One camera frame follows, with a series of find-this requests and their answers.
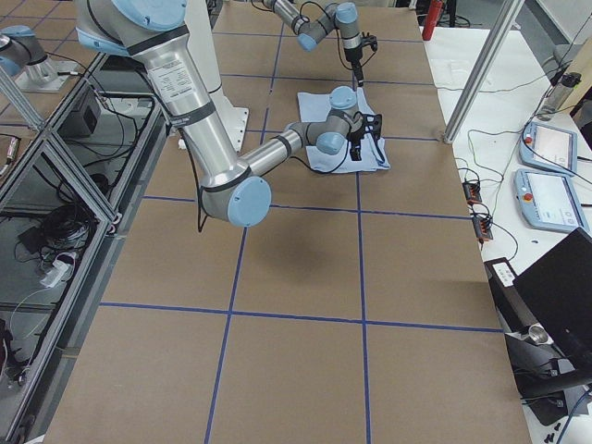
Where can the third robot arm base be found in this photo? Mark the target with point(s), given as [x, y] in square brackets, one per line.
[23, 58]

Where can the light blue t-shirt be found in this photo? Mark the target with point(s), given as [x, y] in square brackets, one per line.
[316, 107]

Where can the aluminium frame rack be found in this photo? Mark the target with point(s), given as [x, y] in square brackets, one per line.
[66, 206]

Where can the blue tape line crosswise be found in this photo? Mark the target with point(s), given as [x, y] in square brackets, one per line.
[300, 317]

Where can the orange black electronics board upper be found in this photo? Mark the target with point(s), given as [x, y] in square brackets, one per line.
[471, 190]

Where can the black laptop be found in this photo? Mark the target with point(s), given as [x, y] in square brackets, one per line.
[557, 291]

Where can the silver metal cup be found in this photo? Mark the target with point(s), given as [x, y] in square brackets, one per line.
[537, 335]

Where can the orange black electronics board lower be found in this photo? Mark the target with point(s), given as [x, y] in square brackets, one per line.
[482, 225]

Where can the clear water bottle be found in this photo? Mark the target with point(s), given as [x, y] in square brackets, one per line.
[559, 95]

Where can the upper teach pendant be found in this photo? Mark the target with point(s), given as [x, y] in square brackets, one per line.
[549, 148]

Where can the torn blue tape line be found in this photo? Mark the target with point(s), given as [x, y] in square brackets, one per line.
[322, 209]

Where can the grey control box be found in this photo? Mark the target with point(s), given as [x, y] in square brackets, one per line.
[83, 117]

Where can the blue tape line near edge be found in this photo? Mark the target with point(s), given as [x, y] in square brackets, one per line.
[235, 282]

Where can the red fire extinguisher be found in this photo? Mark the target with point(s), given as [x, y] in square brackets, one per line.
[431, 19]

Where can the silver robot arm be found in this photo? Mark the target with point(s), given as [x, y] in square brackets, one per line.
[155, 34]
[312, 23]

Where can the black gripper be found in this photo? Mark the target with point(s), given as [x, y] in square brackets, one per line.
[352, 56]
[356, 136]

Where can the black box with label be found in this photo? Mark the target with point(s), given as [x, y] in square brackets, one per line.
[500, 277]

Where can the lower teach pendant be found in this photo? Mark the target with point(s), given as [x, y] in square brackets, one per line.
[548, 201]

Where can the teach pendant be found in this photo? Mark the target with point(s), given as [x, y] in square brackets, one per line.
[549, 148]
[548, 201]

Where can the orange black electronics board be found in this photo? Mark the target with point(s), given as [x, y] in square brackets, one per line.
[482, 225]
[471, 190]

